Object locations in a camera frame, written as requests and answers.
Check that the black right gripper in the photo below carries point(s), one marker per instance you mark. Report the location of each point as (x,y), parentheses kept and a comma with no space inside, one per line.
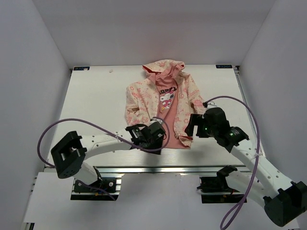
(196,120)

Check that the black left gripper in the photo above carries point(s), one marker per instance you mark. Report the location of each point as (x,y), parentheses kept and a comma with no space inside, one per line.
(158,144)

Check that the cream pink printed jacket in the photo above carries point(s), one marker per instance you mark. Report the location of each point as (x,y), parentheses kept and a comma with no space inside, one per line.
(169,93)

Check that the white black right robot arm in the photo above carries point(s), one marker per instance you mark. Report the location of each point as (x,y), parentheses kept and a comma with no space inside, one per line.
(282,199)

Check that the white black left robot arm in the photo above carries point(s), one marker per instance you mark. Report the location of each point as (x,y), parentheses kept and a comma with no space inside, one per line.
(70,153)

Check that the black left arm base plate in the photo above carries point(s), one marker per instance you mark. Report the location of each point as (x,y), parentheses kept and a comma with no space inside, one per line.
(107,190)

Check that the aluminium table frame rail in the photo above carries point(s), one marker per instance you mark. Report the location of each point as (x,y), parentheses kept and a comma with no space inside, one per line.
(96,98)

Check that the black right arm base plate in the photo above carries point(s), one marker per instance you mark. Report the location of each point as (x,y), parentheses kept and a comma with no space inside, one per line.
(214,191)

